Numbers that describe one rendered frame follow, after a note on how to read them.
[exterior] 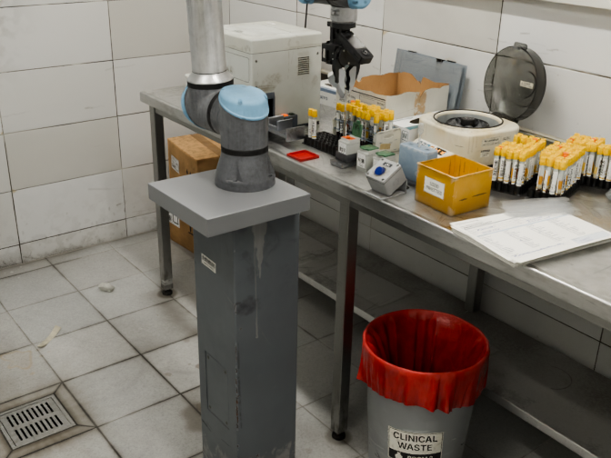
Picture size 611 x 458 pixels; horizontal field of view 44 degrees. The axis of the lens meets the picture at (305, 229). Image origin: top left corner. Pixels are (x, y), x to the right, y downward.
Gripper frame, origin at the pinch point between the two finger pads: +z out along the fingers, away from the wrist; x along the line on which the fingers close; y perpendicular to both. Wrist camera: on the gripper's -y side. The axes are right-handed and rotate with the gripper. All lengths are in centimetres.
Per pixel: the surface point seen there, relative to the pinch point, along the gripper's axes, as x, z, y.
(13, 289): 65, 105, 138
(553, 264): 12, 17, -82
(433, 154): -0.1, 8.3, -35.4
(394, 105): -20.3, 6.7, 0.6
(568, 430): -17, 78, -77
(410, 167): 2.3, 13.1, -30.0
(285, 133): 11.6, 13.0, 13.2
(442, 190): 10, 12, -49
